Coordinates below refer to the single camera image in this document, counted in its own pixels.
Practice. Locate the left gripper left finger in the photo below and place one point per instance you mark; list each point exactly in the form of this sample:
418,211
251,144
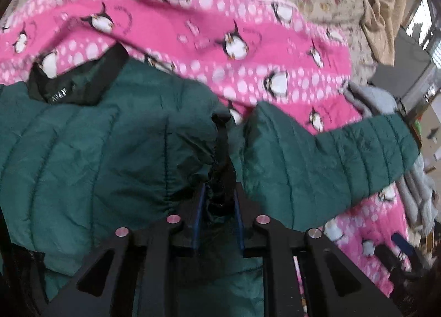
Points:
133,273

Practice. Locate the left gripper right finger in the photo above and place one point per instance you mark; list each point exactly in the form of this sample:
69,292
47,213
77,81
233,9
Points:
304,273

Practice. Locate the dark green puffer jacket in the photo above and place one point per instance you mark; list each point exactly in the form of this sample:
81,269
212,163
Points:
116,143

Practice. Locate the grey fleece garment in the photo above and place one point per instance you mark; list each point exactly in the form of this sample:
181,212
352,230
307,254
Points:
416,188

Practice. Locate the pink penguin blanket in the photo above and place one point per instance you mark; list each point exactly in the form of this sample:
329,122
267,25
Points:
245,51

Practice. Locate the grey cabinet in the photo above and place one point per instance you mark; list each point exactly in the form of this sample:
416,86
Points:
409,79

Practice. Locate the beige curtain cloth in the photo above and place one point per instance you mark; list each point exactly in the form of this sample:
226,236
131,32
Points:
382,10

